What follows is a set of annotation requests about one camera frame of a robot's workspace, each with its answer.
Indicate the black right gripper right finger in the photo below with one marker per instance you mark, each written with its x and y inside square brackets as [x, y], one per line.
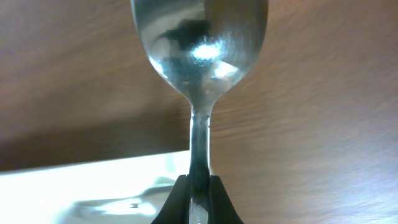
[221, 208]

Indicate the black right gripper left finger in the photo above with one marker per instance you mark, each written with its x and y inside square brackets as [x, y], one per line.
[176, 208]

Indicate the white cutlery organizer tray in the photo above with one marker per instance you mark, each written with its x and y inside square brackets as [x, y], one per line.
[131, 190]

